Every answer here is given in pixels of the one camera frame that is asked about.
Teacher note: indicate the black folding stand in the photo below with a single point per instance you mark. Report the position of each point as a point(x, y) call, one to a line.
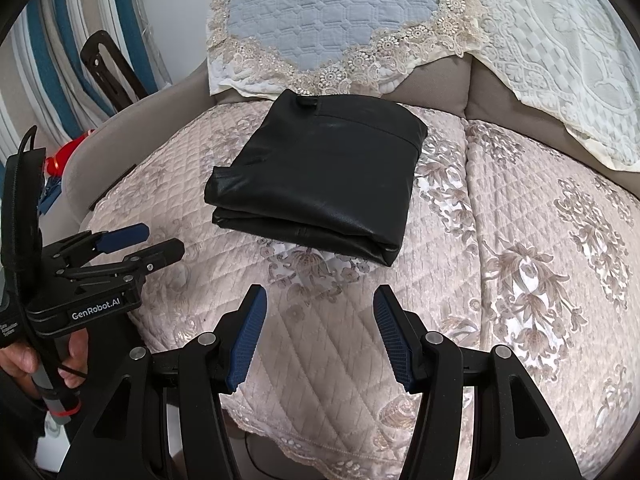
point(107, 75)

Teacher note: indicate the blue plastic toy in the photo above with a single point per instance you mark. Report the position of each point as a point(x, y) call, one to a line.
point(50, 196)

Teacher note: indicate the black leather jacket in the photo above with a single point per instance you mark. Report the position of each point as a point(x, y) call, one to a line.
point(320, 175)

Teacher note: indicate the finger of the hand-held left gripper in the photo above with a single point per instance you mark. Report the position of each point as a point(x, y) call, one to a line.
point(165, 252)
point(125, 236)

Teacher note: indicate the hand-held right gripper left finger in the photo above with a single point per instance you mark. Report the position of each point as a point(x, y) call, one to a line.
point(247, 340)

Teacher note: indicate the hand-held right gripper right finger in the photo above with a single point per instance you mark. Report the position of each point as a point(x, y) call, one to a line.
point(392, 340)

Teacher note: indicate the red toy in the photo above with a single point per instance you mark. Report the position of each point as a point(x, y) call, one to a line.
point(65, 155)

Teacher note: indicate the grey sofa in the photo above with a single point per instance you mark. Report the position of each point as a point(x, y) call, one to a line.
point(125, 130)

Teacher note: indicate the person's left hand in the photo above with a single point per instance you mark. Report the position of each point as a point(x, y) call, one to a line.
point(15, 365)

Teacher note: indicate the blue lace-trimmed sofa cover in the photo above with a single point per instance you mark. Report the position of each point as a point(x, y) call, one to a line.
point(320, 15)

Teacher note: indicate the blue white striped panel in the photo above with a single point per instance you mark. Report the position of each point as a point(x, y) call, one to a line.
point(60, 60)

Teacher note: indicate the pink quilted sofa cover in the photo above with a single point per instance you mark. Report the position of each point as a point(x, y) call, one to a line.
point(325, 360)

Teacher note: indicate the white lace sofa cover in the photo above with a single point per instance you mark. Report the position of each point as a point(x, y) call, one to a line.
point(575, 50)

